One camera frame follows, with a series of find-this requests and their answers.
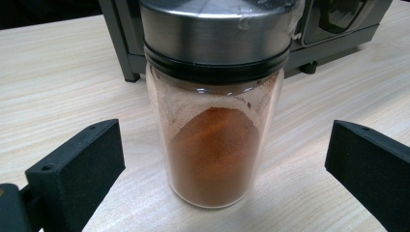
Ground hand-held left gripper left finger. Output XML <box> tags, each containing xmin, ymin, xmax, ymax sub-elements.
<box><xmin>24</xmin><ymin>119</ymin><xmax>126</xmax><ymax>232</ymax></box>

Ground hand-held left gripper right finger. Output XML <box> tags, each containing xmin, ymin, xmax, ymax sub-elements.
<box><xmin>324</xmin><ymin>119</ymin><xmax>410</xmax><ymax>232</ymax></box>

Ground black hexagonal scale device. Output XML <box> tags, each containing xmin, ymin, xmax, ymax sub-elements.
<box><xmin>98</xmin><ymin>0</ymin><xmax>395</xmax><ymax>83</ymax></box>

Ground glass jar of red powder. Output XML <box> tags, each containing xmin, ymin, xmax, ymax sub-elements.
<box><xmin>138</xmin><ymin>0</ymin><xmax>306</xmax><ymax>209</ymax></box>

